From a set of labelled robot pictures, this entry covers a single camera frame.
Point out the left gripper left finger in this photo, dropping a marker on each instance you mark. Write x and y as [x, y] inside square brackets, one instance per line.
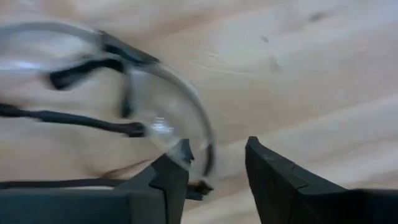
[161, 193]

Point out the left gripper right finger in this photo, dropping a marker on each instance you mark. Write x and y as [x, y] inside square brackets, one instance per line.
[280, 193]

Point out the clear safety glasses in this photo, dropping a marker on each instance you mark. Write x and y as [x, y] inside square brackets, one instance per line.
[124, 51]

